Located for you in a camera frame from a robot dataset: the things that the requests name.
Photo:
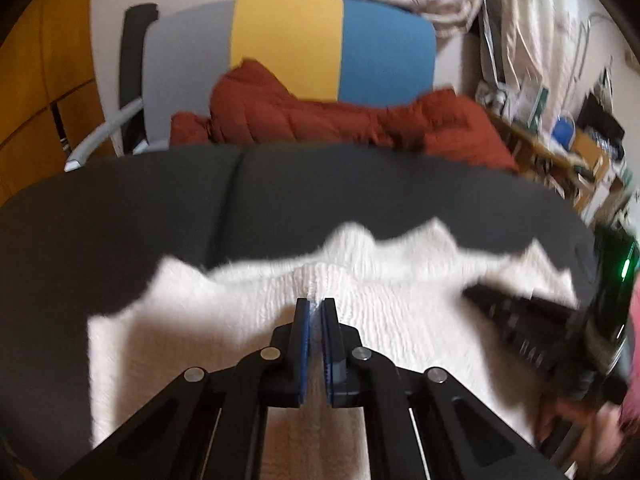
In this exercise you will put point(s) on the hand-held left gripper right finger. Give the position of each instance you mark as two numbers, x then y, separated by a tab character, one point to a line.
329	355

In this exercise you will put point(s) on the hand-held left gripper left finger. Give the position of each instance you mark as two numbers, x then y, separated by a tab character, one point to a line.
301	355

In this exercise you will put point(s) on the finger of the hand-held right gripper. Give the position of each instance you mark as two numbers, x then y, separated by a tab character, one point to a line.
540	345
525	307

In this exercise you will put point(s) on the white knit sweater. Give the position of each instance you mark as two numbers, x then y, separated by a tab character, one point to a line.
400	300

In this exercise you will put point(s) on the person's right hand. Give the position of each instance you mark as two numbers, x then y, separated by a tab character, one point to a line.
570	415

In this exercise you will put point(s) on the wooden side desk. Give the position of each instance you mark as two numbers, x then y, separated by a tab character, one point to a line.
550	160

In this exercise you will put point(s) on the cardboard box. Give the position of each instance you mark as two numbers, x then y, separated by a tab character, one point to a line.
592	152

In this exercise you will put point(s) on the black monitor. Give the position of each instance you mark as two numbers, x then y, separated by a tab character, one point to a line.
602	115

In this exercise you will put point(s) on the green and white box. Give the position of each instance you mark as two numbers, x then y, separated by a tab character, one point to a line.
539	102

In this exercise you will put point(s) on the red quilted jacket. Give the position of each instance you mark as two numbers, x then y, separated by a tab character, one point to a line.
300	115

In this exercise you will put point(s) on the grey plastic cover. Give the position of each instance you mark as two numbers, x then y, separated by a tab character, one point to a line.
492	45

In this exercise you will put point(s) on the white metal pole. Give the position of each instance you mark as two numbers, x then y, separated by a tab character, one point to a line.
582	45

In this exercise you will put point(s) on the pale floral curtain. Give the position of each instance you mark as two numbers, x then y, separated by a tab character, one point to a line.
535	20

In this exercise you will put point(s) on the grey yellow blue office chair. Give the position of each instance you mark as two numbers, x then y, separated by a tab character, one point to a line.
285	45

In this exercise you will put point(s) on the wooden wardrobe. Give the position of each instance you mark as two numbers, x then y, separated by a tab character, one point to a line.
45	85

